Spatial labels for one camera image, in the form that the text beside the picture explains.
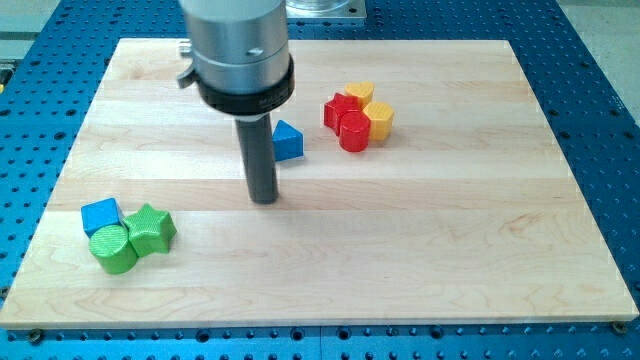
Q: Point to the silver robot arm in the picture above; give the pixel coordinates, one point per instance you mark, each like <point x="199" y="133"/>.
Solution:
<point x="239" y="54"/>

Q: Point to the blue triangle block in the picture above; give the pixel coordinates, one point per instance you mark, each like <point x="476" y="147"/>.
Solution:
<point x="288" y="142"/>

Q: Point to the red star block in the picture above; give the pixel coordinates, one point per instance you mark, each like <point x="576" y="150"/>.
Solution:
<point x="336" y="108"/>

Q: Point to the green star block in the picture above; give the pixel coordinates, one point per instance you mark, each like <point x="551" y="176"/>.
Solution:
<point x="150" y="230"/>

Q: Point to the red cylinder block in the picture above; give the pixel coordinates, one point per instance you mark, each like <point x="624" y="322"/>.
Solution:
<point x="354" y="131"/>

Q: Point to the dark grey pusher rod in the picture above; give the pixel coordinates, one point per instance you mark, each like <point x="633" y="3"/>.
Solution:
<point x="257" y="149"/>

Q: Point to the yellow hexagon block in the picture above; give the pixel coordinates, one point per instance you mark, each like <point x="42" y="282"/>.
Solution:
<point x="381" y="116"/>

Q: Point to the yellow heart block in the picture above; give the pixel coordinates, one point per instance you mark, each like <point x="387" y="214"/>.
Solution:
<point x="363" y="91"/>

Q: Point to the blue cube block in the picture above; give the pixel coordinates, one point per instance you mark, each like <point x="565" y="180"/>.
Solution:
<point x="96" y="215"/>

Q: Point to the green cylinder block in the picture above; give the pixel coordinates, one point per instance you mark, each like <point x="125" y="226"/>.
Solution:
<point x="110" y="246"/>

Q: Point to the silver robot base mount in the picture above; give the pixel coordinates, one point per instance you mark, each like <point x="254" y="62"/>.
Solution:
<point x="331" y="9"/>

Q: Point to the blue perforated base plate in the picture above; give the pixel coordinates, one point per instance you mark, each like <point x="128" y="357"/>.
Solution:
<point x="582" y="58"/>

